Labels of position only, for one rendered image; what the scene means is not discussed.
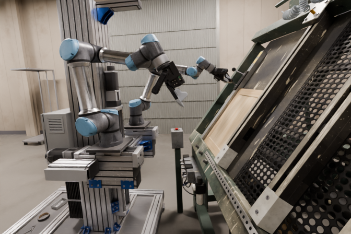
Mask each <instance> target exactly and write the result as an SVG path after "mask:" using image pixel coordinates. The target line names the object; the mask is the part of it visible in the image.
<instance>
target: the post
mask: <svg viewBox="0 0 351 234"><path fill-rule="evenodd" d="M174 153H175V176H176V189H177V211H178V213H182V212H183V200H182V174H181V161H180V159H181V149H180V148H175V149H174Z"/></svg>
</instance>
